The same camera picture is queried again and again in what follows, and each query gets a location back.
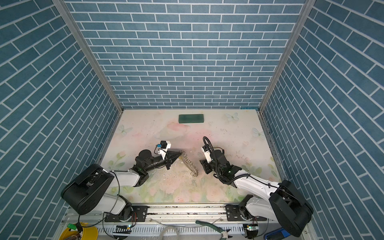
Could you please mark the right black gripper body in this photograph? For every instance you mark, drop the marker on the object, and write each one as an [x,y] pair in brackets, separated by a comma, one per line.
[210,166]

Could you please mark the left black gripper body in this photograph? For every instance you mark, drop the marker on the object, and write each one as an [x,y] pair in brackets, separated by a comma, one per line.
[166,162]

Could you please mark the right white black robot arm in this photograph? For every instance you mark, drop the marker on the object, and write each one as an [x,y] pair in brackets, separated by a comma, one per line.
[281,202]

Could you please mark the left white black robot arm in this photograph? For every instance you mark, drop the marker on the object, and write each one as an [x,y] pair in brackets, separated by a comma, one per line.
[98,189]

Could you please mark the dark green sponge block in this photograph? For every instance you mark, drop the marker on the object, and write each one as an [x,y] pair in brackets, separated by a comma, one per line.
[191,118]

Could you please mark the blue black device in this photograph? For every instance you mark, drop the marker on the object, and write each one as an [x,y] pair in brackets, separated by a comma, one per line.
[278,234]

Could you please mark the yellow tape roll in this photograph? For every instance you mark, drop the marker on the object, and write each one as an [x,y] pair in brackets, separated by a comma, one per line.
[74,232]

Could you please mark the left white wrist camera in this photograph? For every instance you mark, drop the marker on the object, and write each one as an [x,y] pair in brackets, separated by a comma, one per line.
[162,148]

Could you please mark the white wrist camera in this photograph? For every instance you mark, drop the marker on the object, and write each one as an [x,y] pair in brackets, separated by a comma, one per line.
[207,154]
[162,148]

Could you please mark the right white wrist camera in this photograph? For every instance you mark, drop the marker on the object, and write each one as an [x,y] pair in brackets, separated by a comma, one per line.
[207,154]

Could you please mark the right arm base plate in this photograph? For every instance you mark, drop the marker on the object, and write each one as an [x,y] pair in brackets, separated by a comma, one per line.
[236,213]

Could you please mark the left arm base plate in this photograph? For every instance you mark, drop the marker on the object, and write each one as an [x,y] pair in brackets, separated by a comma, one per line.
[131,214]

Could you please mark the green handled pliers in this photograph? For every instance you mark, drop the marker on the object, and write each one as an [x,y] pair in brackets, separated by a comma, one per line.
[224,233]

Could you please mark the aluminium rail frame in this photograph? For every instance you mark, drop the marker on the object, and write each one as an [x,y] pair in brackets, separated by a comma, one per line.
[172,221]

